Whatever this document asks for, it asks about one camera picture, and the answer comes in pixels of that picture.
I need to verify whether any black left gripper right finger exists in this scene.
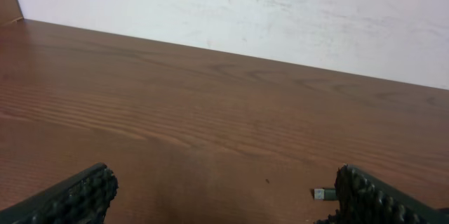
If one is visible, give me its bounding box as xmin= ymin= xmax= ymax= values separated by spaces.
xmin=314 ymin=164 xmax=448 ymax=224

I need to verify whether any thick black USB cable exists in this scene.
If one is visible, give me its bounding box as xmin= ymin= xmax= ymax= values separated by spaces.
xmin=314 ymin=187 xmax=338 ymax=202

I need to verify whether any cardboard panel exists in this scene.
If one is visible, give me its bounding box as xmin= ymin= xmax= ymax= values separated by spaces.
xmin=0 ymin=0 xmax=23 ymax=26

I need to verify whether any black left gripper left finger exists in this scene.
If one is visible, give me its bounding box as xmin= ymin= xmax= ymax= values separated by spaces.
xmin=1 ymin=163 xmax=119 ymax=224

